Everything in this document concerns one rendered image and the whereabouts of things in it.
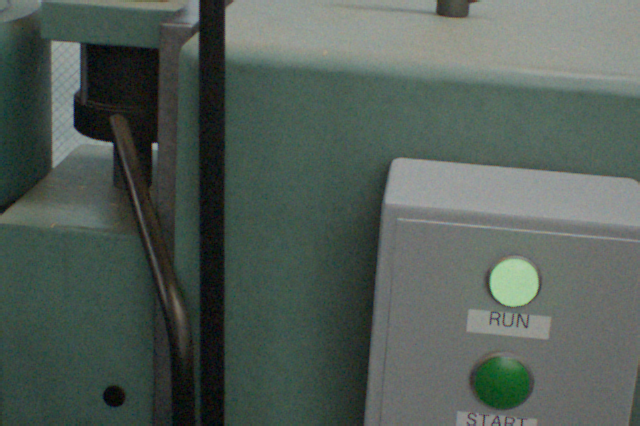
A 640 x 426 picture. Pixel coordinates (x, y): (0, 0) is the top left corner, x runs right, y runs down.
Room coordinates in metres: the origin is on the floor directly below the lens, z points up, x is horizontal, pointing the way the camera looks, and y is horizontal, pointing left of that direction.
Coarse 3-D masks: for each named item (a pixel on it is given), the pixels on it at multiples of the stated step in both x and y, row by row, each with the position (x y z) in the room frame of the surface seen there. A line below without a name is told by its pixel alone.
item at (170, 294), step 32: (224, 0) 0.45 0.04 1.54; (224, 32) 0.45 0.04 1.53; (224, 64) 0.45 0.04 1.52; (224, 96) 0.45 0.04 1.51; (128, 128) 0.56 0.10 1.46; (224, 128) 0.45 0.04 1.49; (128, 160) 0.54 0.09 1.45; (224, 160) 0.45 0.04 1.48; (128, 192) 0.53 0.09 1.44; (224, 192) 0.45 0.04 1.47; (224, 224) 0.45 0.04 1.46; (160, 256) 0.49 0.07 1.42; (224, 256) 0.45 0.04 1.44; (160, 288) 0.48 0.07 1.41; (224, 288) 0.45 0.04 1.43; (224, 320) 0.45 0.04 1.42; (192, 352) 0.46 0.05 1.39; (224, 352) 0.45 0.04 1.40; (192, 384) 0.46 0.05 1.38; (224, 384) 0.45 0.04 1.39; (192, 416) 0.46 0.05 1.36; (224, 416) 0.44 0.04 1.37
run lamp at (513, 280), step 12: (492, 264) 0.41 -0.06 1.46; (504, 264) 0.41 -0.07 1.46; (516, 264) 0.41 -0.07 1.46; (528, 264) 0.41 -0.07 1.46; (492, 276) 0.41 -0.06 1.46; (504, 276) 0.40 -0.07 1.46; (516, 276) 0.40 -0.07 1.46; (528, 276) 0.40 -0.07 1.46; (540, 276) 0.41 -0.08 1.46; (492, 288) 0.41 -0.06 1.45; (504, 288) 0.40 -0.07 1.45; (516, 288) 0.40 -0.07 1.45; (528, 288) 0.40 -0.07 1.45; (540, 288) 0.41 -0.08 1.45; (504, 300) 0.41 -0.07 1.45; (516, 300) 0.40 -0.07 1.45; (528, 300) 0.41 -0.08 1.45
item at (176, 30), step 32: (192, 0) 0.58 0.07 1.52; (160, 32) 0.52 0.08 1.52; (192, 32) 0.52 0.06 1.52; (160, 64) 0.52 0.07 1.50; (160, 96) 0.52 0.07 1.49; (160, 128) 0.52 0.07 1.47; (160, 160) 0.52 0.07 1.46; (160, 192) 0.52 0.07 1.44; (160, 224) 0.52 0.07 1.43; (160, 320) 0.52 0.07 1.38; (160, 352) 0.52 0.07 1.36; (160, 384) 0.52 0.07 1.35; (160, 416) 0.52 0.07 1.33
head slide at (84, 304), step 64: (64, 192) 0.58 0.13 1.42; (0, 256) 0.53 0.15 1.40; (64, 256) 0.53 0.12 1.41; (128, 256) 0.53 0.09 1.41; (0, 320) 0.53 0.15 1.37; (64, 320) 0.53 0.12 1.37; (128, 320) 0.53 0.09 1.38; (0, 384) 0.53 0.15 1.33; (64, 384) 0.53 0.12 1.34; (128, 384) 0.53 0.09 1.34
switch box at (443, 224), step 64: (384, 192) 0.44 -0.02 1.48; (448, 192) 0.43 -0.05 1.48; (512, 192) 0.44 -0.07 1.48; (576, 192) 0.44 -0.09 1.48; (384, 256) 0.42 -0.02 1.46; (448, 256) 0.41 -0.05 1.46; (576, 256) 0.41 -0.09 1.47; (384, 320) 0.42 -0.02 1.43; (448, 320) 0.41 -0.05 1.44; (576, 320) 0.41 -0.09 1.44; (384, 384) 0.41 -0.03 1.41; (448, 384) 0.41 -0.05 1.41; (576, 384) 0.41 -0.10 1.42
